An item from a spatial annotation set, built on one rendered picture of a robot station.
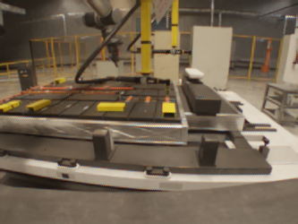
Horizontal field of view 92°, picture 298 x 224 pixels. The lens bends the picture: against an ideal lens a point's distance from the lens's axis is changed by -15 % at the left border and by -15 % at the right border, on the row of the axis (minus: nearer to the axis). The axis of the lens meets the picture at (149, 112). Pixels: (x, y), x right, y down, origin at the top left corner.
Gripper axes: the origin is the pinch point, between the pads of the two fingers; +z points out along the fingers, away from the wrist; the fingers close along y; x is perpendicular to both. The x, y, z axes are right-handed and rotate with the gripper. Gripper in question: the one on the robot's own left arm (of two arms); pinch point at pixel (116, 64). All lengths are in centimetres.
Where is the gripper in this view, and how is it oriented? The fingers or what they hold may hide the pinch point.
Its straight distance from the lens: 133.7
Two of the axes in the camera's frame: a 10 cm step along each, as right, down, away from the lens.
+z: 2.6, 9.6, 0.7
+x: 9.0, -2.2, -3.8
